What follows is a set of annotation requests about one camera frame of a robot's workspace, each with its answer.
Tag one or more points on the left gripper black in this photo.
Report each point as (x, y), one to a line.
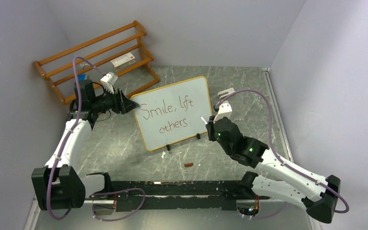
(121, 104)

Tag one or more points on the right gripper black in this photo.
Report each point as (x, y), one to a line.
(210, 127)

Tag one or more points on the yellow framed whiteboard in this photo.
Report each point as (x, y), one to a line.
(172, 113)

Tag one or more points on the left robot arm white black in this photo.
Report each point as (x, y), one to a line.
(57, 185)

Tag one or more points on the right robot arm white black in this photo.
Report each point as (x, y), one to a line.
(274, 176)

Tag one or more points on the white whiteboard eraser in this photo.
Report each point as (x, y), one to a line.
(222, 94)

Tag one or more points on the white red box on rack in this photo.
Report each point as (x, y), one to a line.
(124, 61)

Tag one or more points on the blue small object on rack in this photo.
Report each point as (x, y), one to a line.
(82, 77)

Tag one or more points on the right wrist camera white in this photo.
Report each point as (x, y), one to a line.
(224, 110)

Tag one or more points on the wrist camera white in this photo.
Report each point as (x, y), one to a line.
(108, 81)
(224, 110)

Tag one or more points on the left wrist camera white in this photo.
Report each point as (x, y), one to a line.
(108, 81)

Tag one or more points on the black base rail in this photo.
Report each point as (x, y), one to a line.
(152, 195)

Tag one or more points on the aluminium frame rail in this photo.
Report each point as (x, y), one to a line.
(33, 215)

